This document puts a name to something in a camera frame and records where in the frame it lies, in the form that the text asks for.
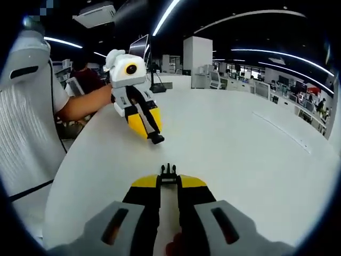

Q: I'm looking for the ceiling air conditioner unit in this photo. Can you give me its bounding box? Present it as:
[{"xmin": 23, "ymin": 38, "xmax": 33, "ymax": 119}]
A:
[{"xmin": 72, "ymin": 1, "xmax": 117, "ymax": 28}]

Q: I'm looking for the black plastic buckle socket part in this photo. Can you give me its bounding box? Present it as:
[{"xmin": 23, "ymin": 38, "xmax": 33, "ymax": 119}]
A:
[{"xmin": 150, "ymin": 133, "xmax": 166, "ymax": 145}]

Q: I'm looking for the computer monitor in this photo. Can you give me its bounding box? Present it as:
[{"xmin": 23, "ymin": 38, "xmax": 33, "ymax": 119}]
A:
[{"xmin": 128, "ymin": 34, "xmax": 150, "ymax": 64}]

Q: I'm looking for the black device cable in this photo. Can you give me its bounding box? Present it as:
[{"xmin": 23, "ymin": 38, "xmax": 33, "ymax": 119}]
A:
[{"xmin": 47, "ymin": 57, "xmax": 68, "ymax": 155}]

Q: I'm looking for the person's right hand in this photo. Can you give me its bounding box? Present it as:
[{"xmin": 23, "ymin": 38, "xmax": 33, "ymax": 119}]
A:
[{"xmin": 165, "ymin": 231, "xmax": 185, "ymax": 256}]

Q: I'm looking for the black plastic buckle pronged part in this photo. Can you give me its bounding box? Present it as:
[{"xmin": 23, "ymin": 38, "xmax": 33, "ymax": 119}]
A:
[{"xmin": 160, "ymin": 163, "xmax": 177, "ymax": 186}]

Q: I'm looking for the person's white shirt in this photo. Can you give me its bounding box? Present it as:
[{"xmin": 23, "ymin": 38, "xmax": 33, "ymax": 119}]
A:
[{"xmin": 0, "ymin": 57, "xmax": 70, "ymax": 198}]

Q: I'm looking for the black monitor stand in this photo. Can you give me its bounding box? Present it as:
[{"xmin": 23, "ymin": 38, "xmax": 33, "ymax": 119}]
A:
[{"xmin": 147, "ymin": 60, "xmax": 174, "ymax": 94}]

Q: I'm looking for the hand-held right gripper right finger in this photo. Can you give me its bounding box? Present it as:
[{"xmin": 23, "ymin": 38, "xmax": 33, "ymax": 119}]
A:
[{"xmin": 176, "ymin": 173, "xmax": 294, "ymax": 256}]

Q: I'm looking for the long ceiling light strip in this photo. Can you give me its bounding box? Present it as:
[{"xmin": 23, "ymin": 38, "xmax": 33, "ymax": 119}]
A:
[{"xmin": 152, "ymin": 0, "xmax": 182, "ymax": 37}]

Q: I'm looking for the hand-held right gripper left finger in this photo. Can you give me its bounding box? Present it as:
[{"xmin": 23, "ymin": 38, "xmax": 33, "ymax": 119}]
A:
[{"xmin": 47, "ymin": 173, "xmax": 161, "ymax": 256}]

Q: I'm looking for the white office chair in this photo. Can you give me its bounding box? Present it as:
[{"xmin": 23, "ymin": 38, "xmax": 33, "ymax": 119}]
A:
[
  {"xmin": 254, "ymin": 80, "xmax": 272, "ymax": 99},
  {"xmin": 208, "ymin": 71, "xmax": 222, "ymax": 90}
]

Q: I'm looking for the grey white worn device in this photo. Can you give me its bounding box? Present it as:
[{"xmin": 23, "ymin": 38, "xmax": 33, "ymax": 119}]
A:
[{"xmin": 1, "ymin": 28, "xmax": 52, "ymax": 86}]

